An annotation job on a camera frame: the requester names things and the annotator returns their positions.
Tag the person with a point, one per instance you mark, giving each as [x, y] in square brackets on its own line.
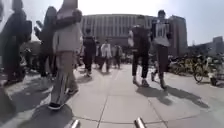
[48, 40]
[140, 46]
[66, 50]
[161, 40]
[117, 55]
[89, 50]
[13, 43]
[106, 52]

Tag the grey concrete slab pavement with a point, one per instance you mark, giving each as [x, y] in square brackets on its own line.
[116, 100]

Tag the dark wide building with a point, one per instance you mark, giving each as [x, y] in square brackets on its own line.
[116, 28]

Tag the robot's own part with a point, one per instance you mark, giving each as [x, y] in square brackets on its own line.
[75, 124]
[140, 122]

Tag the row of parked bicycles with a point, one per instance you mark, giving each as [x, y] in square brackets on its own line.
[198, 68]

